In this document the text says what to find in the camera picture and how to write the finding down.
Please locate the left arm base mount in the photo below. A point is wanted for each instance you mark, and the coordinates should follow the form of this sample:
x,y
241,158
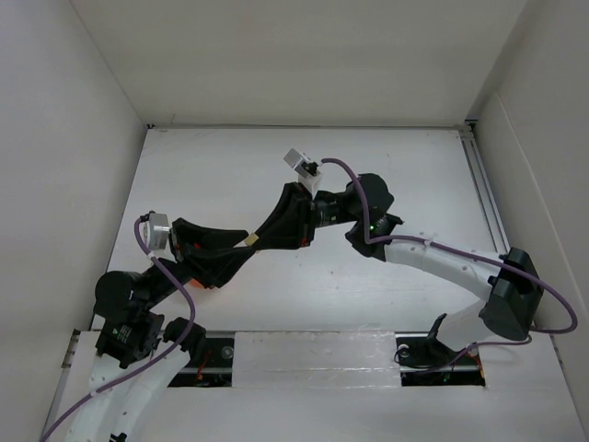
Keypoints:
x,y
213,370

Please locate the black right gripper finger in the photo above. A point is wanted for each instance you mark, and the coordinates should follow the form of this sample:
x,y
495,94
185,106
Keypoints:
x,y
300,240
288,215

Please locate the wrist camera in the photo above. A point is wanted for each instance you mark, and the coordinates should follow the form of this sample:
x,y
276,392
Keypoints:
x,y
154,229
307,170

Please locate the tan eraser block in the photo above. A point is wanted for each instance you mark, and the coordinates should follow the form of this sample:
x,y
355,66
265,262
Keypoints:
x,y
251,239

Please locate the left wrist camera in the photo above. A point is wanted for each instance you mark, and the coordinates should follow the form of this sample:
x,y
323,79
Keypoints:
x,y
154,229

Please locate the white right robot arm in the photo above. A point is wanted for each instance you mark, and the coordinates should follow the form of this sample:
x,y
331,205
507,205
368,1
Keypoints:
x,y
505,285

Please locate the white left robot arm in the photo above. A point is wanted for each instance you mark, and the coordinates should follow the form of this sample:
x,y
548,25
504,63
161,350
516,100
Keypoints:
x,y
150,331

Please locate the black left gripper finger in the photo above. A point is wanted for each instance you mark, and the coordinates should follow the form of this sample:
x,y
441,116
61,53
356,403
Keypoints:
x,y
215,268
207,238

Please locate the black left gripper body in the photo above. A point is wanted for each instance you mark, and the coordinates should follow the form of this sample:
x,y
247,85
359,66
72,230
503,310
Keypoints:
x,y
162,285

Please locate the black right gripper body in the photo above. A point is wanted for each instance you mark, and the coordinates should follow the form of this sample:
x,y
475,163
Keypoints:
x,y
329,209

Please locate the aluminium rail right side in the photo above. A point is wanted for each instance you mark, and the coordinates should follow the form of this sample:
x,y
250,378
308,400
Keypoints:
x,y
483,187

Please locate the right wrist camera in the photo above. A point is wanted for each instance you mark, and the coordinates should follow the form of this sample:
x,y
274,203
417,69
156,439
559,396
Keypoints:
x,y
307,170

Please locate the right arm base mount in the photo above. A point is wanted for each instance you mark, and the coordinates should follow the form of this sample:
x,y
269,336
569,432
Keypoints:
x,y
430,364

